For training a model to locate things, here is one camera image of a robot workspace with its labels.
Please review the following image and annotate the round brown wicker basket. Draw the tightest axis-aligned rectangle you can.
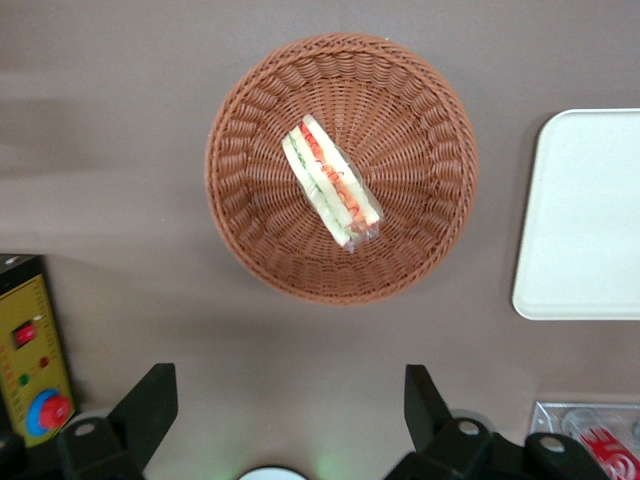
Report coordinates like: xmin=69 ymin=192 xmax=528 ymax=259
xmin=204 ymin=32 xmax=480 ymax=307

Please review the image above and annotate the plastic sandwich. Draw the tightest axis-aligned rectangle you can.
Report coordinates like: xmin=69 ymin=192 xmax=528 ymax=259
xmin=280 ymin=114 xmax=385 ymax=254

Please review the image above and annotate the beige rectangular tray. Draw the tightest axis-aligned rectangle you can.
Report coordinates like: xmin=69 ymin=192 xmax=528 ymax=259
xmin=511 ymin=108 xmax=640 ymax=322

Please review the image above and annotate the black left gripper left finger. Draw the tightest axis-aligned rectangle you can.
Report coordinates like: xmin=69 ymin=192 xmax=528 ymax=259
xmin=56 ymin=363 xmax=179 ymax=480

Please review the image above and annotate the clear acrylic bottle rack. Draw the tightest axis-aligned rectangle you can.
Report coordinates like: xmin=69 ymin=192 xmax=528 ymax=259
xmin=528 ymin=400 xmax=640 ymax=480

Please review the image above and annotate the red cola bottle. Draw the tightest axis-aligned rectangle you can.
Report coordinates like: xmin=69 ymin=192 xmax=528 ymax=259
xmin=578 ymin=425 xmax=640 ymax=480

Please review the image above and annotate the black food warmer yellow panel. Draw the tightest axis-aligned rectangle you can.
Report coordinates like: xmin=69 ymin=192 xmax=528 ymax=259
xmin=0 ymin=253 xmax=77 ymax=449

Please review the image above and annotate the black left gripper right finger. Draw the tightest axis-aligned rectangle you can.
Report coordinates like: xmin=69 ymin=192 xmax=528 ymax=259
xmin=383 ymin=364 xmax=502 ymax=480

